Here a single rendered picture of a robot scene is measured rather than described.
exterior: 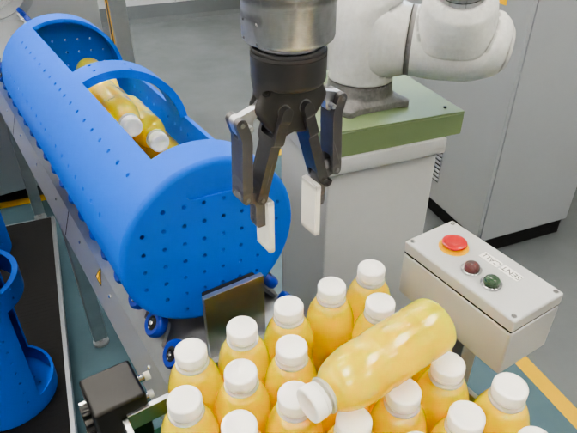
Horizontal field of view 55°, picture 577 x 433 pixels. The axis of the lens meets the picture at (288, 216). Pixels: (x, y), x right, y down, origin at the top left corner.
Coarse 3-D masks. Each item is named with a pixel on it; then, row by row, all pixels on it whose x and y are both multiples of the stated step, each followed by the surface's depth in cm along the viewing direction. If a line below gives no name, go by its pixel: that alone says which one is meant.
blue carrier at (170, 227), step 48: (48, 48) 118; (96, 48) 145; (48, 96) 106; (144, 96) 135; (48, 144) 103; (96, 144) 87; (192, 144) 80; (96, 192) 83; (144, 192) 74; (192, 192) 78; (96, 240) 87; (144, 240) 76; (192, 240) 81; (240, 240) 86; (144, 288) 81; (192, 288) 86
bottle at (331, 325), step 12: (312, 312) 78; (324, 312) 76; (336, 312) 76; (348, 312) 77; (312, 324) 78; (324, 324) 77; (336, 324) 76; (348, 324) 78; (324, 336) 77; (336, 336) 77; (348, 336) 79; (324, 348) 79; (336, 348) 79; (324, 360) 80
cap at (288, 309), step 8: (288, 296) 74; (280, 304) 73; (288, 304) 73; (296, 304) 73; (280, 312) 72; (288, 312) 72; (296, 312) 72; (280, 320) 73; (288, 320) 72; (296, 320) 73
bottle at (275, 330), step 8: (272, 320) 75; (304, 320) 75; (272, 328) 74; (280, 328) 74; (288, 328) 73; (296, 328) 74; (304, 328) 74; (264, 336) 76; (272, 336) 74; (280, 336) 73; (304, 336) 74; (312, 336) 76; (272, 344) 74; (312, 344) 76; (272, 352) 75; (312, 352) 77; (312, 360) 78
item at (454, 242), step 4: (444, 236) 82; (448, 236) 82; (452, 236) 82; (456, 236) 82; (460, 236) 82; (444, 240) 82; (448, 240) 81; (452, 240) 81; (456, 240) 81; (460, 240) 81; (464, 240) 81; (444, 244) 81; (448, 244) 81; (452, 244) 81; (456, 244) 81; (460, 244) 81; (464, 244) 81; (448, 248) 81; (452, 248) 80; (456, 248) 80; (460, 248) 80; (464, 248) 80
